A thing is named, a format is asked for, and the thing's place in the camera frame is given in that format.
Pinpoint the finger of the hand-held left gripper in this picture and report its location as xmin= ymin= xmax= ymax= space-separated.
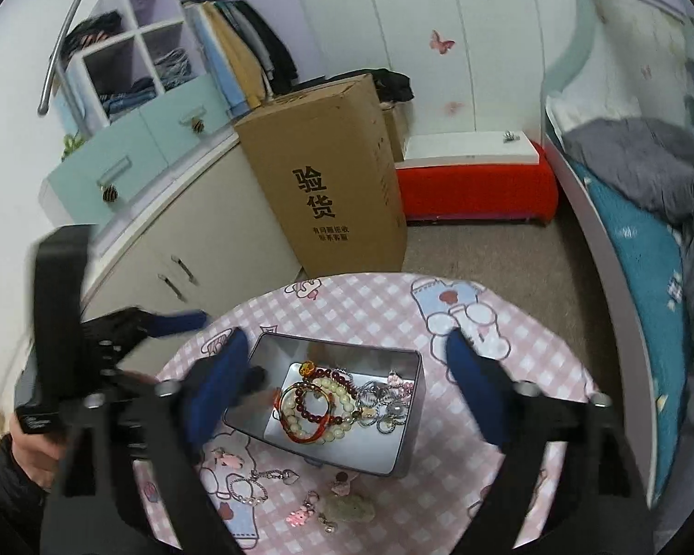
xmin=87 ymin=308 xmax=211 ymax=355

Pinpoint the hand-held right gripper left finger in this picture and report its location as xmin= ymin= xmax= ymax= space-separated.
xmin=40 ymin=327 xmax=251 ymax=555

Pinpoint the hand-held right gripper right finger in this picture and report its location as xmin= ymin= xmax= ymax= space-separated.
xmin=445 ymin=328 xmax=658 ymax=555

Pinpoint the silver chain bracelet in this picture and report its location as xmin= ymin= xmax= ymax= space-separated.
xmin=227 ymin=473 xmax=267 ymax=504

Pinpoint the heart charm keychain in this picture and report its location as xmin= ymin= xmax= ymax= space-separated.
xmin=253 ymin=466 xmax=299 ymax=487

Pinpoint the grey metal tin box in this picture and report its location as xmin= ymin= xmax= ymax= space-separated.
xmin=223 ymin=332 xmax=423 ymax=480

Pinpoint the heap of bracelets and rings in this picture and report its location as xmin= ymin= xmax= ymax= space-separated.
xmin=274 ymin=361 xmax=413 ymax=446

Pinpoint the pink bear keychain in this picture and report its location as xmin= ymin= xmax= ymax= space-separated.
xmin=286 ymin=491 xmax=322 ymax=530

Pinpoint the pale green jade pendant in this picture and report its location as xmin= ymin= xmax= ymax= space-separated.
xmin=321 ymin=494 xmax=377 ymax=534

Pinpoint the person's left forearm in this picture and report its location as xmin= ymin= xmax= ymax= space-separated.
xmin=0 ymin=433 xmax=54 ymax=555

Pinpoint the person's left hand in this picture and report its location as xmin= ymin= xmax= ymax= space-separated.
xmin=8 ymin=416 xmax=66 ymax=490

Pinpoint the cream low cabinet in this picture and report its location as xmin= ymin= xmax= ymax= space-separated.
xmin=80 ymin=127 xmax=305 ymax=332

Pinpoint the pink checked bear tablecloth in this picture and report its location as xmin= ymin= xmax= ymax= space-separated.
xmin=133 ymin=271 xmax=600 ymax=555

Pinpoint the green plant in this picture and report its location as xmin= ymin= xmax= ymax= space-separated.
xmin=60 ymin=132 xmax=88 ymax=163

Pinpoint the teal drawer cabinet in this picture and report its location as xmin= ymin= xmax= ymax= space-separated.
xmin=39 ymin=74 xmax=233 ymax=228

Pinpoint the tall cardboard box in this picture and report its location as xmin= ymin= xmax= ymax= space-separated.
xmin=234 ymin=73 xmax=409 ymax=280

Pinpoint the pale blue bunk bed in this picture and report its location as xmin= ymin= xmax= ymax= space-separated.
xmin=540 ymin=0 xmax=694 ymax=555

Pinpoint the red bench with white top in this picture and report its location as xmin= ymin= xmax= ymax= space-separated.
xmin=394 ymin=130 xmax=559 ymax=227

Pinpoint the teal bed sheet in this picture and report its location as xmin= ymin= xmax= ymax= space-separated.
xmin=571 ymin=159 xmax=687 ymax=511

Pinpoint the folded blue jeans stack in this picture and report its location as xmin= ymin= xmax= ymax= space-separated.
xmin=102 ymin=77 xmax=157 ymax=117

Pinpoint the folded grey jeans stack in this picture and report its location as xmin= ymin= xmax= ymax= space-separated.
xmin=153 ymin=48 xmax=196 ymax=92

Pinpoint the curved metal handrail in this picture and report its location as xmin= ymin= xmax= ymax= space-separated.
xmin=37 ymin=0 xmax=112 ymax=117

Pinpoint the row of hanging clothes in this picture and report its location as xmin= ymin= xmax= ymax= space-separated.
xmin=184 ymin=0 xmax=300 ymax=120

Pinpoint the grey duvet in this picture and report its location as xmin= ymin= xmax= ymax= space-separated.
xmin=561 ymin=117 xmax=694 ymax=555

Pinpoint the dark clothes pile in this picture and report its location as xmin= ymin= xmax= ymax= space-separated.
xmin=61 ymin=10 xmax=126 ymax=62

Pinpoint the white pillow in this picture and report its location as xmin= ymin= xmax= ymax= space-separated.
xmin=546 ymin=95 xmax=580 ymax=141

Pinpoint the purple cube shelf unit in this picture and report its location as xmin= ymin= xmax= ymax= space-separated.
xmin=63 ymin=0 xmax=239 ymax=128

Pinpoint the black clothes heap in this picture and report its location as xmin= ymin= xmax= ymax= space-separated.
xmin=370 ymin=68 xmax=416 ymax=105

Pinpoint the white wardrobe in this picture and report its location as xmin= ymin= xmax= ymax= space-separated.
xmin=282 ymin=0 xmax=586 ymax=135

